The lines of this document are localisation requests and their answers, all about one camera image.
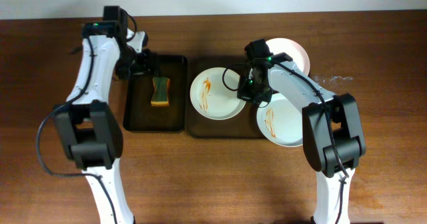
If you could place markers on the white plate top right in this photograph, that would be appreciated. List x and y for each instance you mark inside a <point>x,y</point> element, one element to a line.
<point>293,49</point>

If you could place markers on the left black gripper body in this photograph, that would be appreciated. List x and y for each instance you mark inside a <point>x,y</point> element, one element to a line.
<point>147,66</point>

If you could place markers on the large brown tray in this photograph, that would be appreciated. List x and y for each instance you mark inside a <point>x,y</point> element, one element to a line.
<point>241,126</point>

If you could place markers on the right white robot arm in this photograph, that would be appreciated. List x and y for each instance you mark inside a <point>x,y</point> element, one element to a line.
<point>332,134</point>

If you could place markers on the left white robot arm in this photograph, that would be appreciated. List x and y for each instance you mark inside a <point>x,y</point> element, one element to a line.
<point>88,131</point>

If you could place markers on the white plate with sauce centre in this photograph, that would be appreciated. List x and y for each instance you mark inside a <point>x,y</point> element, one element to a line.
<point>212,94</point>

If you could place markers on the white plate bottom right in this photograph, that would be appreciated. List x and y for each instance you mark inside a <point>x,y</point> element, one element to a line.
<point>280,122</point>

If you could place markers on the small black tray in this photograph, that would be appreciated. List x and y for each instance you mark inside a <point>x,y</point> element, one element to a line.
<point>141,116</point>

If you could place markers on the green yellow sponge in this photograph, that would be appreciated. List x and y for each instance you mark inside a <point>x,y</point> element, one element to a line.
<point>160,96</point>

